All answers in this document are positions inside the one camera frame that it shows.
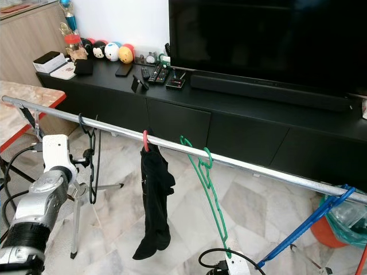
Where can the light wooden cabinet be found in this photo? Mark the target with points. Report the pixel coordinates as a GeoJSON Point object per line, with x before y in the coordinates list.
{"type": "Point", "coordinates": [23, 43]}

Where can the black box with red label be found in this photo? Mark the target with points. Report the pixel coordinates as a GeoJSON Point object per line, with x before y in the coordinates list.
{"type": "Point", "coordinates": [176, 81]}

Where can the black trousers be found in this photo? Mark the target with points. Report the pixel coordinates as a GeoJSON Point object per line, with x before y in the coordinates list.
{"type": "Point", "coordinates": [155, 200]}

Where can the flat white box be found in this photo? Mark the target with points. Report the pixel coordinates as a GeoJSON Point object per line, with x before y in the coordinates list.
{"type": "Point", "coordinates": [64, 71]}

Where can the gold trophy with blue globe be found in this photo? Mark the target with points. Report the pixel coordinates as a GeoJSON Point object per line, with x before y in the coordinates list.
{"type": "Point", "coordinates": [67, 17]}

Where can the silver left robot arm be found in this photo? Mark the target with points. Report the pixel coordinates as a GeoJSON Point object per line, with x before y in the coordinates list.
{"type": "Point", "coordinates": [40, 217]}

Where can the teal plastic bin bag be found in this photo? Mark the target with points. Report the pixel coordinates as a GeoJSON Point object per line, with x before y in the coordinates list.
{"type": "Point", "coordinates": [350, 220]}

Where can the green plastic hanger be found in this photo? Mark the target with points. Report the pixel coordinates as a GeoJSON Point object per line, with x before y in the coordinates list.
{"type": "Point", "coordinates": [208, 157]}

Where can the small black stand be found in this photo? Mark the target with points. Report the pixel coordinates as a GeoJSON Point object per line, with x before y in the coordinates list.
{"type": "Point", "coordinates": [141, 83]}

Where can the white and blue plush ball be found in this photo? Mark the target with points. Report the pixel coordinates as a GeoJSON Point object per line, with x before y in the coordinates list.
{"type": "Point", "coordinates": [112, 52]}

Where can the black mouse plush ball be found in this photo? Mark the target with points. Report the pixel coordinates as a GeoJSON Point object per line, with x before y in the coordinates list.
{"type": "Point", "coordinates": [99, 50]}

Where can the small black pouch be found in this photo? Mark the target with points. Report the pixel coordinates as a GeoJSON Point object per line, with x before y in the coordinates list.
{"type": "Point", "coordinates": [83, 67]}

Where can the red plastic bucket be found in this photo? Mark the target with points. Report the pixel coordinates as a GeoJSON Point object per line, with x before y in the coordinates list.
{"type": "Point", "coordinates": [324, 238]}

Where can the pink plastic hanger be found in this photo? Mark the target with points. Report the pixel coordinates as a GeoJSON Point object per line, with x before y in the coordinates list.
{"type": "Point", "coordinates": [145, 142]}

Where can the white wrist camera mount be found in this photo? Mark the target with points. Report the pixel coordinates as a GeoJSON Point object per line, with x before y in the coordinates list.
{"type": "Point", "coordinates": [239, 267]}
{"type": "Point", "coordinates": [60, 153]}

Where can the white box with black lid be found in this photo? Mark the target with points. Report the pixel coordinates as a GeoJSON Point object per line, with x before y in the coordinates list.
{"type": "Point", "coordinates": [49, 62]}

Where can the black smartphone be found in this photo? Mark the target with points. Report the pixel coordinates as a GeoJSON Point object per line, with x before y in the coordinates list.
{"type": "Point", "coordinates": [124, 70]}

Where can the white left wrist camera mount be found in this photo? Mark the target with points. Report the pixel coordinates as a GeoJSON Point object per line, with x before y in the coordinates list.
{"type": "Point", "coordinates": [60, 153]}

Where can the long black soundbar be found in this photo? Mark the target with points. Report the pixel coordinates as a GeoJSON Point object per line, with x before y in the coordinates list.
{"type": "Point", "coordinates": [264, 93]}

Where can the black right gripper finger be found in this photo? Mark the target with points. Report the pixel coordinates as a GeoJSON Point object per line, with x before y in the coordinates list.
{"type": "Point", "coordinates": [218, 269]}

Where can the red plastic hanger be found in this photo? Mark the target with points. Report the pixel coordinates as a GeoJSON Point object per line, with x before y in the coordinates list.
{"type": "Point", "coordinates": [363, 260]}

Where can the blue plastic hanger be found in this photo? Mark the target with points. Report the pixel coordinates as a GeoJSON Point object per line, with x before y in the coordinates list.
{"type": "Point", "coordinates": [304, 226]}

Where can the yellow and red plush ball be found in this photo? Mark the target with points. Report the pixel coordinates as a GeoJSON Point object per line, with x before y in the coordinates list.
{"type": "Point", "coordinates": [126, 55]}

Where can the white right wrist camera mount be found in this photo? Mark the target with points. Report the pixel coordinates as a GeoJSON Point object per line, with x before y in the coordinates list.
{"type": "Point", "coordinates": [239, 267]}

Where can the black plastic hanger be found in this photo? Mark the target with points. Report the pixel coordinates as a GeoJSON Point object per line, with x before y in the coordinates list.
{"type": "Point", "coordinates": [93, 183]}

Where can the black remote control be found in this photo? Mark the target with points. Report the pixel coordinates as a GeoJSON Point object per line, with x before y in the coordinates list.
{"type": "Point", "coordinates": [156, 75]}

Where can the glass jar with red lid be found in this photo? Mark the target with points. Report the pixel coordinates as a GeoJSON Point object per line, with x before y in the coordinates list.
{"type": "Point", "coordinates": [74, 47]}

